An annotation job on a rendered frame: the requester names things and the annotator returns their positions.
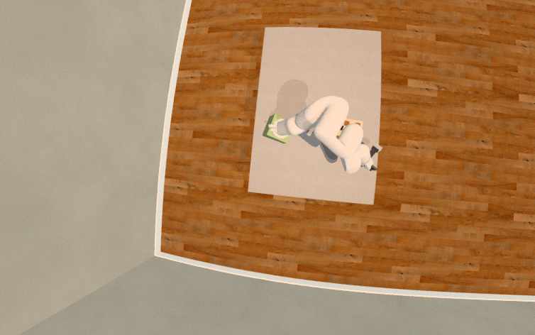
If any orange and cream chessboard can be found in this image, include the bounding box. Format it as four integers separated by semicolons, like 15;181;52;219
336;119;363;138

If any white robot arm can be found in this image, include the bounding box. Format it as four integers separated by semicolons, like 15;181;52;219
268;95;382;173

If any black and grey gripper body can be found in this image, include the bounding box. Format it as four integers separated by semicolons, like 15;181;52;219
361;157;374;170

